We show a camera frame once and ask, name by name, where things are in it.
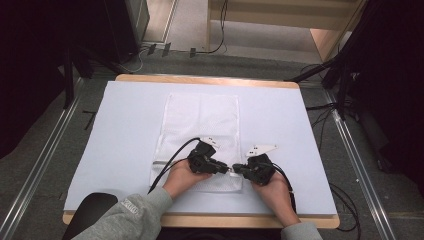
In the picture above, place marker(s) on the black chair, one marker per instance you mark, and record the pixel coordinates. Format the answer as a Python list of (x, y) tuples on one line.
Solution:
[(90, 210)]

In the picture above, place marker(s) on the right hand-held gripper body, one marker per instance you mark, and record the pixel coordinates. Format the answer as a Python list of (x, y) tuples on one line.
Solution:
[(261, 168)]

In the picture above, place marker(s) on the person's left hand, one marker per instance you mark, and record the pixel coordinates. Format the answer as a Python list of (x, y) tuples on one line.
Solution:
[(181, 180)]

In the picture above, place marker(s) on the white table mat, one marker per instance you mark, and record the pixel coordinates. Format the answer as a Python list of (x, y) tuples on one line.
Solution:
[(126, 140)]

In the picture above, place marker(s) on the light wooden shelf unit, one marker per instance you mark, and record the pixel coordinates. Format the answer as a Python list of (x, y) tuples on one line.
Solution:
[(283, 20)]

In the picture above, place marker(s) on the person's right hand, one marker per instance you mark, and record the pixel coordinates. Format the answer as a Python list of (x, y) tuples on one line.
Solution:
[(275, 195)]

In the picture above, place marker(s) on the white mesh laundry bag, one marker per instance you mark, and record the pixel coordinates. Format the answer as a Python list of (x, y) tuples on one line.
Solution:
[(200, 116)]

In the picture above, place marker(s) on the metal floor rail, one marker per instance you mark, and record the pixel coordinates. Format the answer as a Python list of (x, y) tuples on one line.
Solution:
[(360, 166), (40, 166)]

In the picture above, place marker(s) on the wooden table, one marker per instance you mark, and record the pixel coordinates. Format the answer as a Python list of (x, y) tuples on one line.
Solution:
[(206, 79)]

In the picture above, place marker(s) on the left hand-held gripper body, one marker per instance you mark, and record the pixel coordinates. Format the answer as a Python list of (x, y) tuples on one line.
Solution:
[(201, 159)]

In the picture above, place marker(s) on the black curtain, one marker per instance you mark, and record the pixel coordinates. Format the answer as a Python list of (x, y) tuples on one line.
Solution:
[(390, 83), (50, 40)]

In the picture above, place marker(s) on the black metal stand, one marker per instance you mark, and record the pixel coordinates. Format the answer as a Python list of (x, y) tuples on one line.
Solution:
[(340, 86), (69, 80)]

